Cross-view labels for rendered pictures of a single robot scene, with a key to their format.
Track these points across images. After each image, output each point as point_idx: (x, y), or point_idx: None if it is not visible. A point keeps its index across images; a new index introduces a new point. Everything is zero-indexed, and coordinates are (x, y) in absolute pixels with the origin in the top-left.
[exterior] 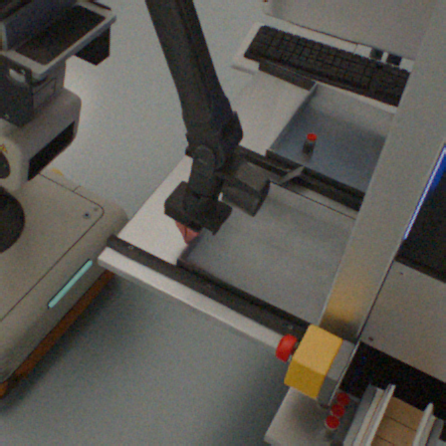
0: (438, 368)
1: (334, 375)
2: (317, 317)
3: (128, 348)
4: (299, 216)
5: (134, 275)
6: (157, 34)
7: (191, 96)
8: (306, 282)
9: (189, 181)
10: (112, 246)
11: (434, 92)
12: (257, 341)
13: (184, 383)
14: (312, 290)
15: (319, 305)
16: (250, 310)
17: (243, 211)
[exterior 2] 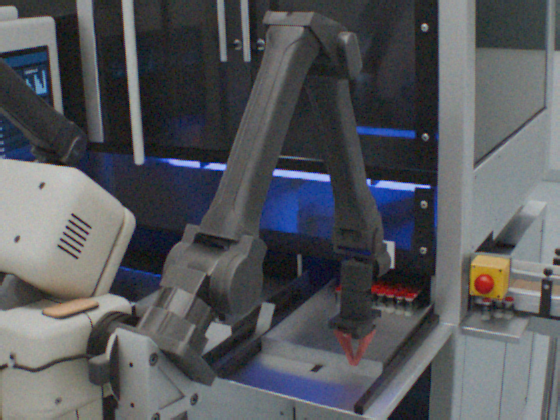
0: (485, 230)
1: (509, 256)
2: (409, 320)
3: None
4: (302, 326)
5: (393, 398)
6: (348, 153)
7: (364, 191)
8: (375, 323)
9: (361, 287)
10: (366, 407)
11: (471, 44)
12: (439, 345)
13: None
14: (383, 321)
15: (397, 319)
16: (420, 337)
17: (386, 270)
